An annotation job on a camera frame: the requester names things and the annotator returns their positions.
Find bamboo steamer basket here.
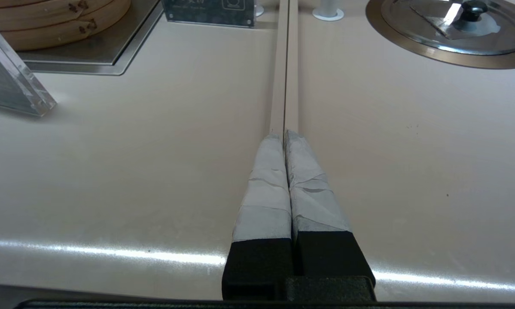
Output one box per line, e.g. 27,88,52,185
0,0,131,52
0,0,116,31
0,0,71,9

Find dark acrylic sign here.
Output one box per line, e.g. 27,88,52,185
163,0,256,28

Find recessed steel tray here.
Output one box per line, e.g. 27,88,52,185
19,0,165,76

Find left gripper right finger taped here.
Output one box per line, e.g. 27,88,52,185
284,130,376,287

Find clear acrylic block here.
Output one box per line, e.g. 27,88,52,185
0,27,57,117

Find round steel pot lid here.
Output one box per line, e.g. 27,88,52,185
381,0,515,56

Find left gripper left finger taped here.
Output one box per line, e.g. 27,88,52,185
222,134,294,301

